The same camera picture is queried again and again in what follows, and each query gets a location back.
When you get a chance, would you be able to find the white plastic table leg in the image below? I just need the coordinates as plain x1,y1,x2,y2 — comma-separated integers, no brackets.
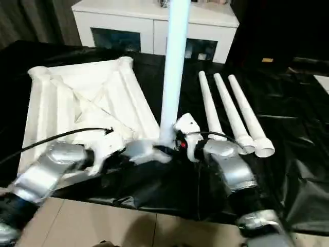
158,0,193,156
228,74,276,158
198,71,227,141
213,73,255,155

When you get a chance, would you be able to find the white plastic table top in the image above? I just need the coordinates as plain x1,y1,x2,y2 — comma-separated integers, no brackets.
17,56,172,182

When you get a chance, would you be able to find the black mat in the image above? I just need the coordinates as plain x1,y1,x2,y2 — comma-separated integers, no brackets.
0,40,329,236

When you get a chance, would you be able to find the white cabinet with glass doors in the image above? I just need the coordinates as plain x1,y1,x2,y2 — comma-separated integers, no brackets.
71,0,240,64

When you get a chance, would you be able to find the white sheet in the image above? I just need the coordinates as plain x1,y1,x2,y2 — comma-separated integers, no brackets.
313,74,329,95

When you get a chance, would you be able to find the grey curtain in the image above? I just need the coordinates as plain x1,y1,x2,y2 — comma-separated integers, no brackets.
0,0,84,49

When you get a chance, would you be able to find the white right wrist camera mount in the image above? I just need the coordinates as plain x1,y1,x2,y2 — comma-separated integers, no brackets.
174,112,204,162

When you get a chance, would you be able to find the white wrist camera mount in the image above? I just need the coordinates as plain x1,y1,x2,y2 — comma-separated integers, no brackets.
174,112,204,162
87,133,127,176

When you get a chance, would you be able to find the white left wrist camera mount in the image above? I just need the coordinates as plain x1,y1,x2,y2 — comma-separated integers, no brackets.
87,133,127,176

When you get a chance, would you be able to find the black left wrist camera cable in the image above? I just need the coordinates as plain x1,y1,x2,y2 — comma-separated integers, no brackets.
0,127,114,165

